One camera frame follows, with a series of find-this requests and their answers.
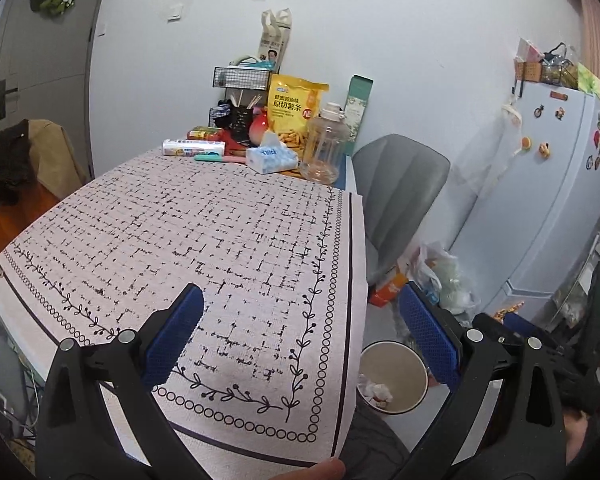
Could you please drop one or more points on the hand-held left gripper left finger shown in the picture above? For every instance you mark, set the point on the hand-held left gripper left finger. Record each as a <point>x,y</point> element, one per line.
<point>172,340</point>

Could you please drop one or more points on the round trash bin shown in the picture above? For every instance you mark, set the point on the round trash bin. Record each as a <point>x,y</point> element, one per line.
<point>395,365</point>

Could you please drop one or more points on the pink box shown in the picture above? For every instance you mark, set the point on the pink box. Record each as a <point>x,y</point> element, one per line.
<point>531,50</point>

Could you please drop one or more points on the white printed roll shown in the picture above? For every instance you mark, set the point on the white printed roll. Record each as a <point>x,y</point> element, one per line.
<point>192,148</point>

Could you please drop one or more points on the white fridge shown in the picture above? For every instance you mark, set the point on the white fridge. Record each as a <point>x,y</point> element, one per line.
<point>545,210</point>

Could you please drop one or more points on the orange box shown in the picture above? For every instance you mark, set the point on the orange box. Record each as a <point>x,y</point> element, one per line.
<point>390,287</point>

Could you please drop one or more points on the blue white tissue pack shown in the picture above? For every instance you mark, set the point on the blue white tissue pack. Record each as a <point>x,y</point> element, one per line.
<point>272,157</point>

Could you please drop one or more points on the grey chair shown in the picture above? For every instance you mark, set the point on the grey chair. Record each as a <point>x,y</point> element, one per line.
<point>400,185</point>

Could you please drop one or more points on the green carton box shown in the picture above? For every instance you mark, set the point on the green carton box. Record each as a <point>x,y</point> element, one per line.
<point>357,105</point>

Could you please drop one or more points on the green patterned box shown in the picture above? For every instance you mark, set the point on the green patterned box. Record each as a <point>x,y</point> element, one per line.
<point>590,80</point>

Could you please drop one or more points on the white net bag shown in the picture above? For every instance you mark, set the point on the white net bag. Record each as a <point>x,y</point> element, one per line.
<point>511,112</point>

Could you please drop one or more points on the yellow snack bag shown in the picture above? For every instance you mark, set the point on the yellow snack bag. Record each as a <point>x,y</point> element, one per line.
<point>292,110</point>

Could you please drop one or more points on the brown woven basket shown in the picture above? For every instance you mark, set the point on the brown woven basket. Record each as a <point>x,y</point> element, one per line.
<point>526,71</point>

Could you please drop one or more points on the person's left hand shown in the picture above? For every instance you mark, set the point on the person's left hand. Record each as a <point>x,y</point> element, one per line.
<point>315,471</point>

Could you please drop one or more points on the white plastic bag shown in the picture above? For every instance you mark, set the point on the white plastic bag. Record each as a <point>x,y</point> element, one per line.
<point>445,275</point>

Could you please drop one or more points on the white wall switch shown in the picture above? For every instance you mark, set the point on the white wall switch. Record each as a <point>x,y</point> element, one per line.
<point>176,12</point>

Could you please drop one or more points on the grey door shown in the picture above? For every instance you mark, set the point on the grey door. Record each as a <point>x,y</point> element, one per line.
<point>45,60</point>

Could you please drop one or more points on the black cloth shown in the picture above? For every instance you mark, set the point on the black cloth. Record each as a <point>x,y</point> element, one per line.
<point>5,160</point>

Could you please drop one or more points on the brown coat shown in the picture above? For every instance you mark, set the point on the brown coat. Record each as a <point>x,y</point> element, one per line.
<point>55,155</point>

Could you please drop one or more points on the black pen holder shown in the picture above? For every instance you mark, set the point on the black pen holder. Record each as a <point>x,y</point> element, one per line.
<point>241,122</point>

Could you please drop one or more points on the black box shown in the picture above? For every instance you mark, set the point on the black box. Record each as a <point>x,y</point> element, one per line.
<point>220,115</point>

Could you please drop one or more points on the yellow figure fridge magnet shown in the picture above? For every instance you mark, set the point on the yellow figure fridge magnet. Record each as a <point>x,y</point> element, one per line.
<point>545,150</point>

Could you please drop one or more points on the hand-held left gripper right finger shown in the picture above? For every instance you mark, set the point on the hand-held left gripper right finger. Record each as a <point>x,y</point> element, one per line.
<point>430,335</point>

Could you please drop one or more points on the clear plastic water bottle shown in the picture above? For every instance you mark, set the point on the clear plastic water bottle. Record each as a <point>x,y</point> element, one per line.
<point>325,145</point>

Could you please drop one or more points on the patterned beige tablecloth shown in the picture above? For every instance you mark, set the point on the patterned beige tablecloth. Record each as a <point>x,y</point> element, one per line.
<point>180,235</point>

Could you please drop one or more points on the red packet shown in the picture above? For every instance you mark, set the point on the red packet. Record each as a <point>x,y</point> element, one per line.
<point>205,134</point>

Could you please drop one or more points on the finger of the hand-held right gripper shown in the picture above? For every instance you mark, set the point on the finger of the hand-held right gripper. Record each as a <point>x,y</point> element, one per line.
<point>527,326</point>
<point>487,322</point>

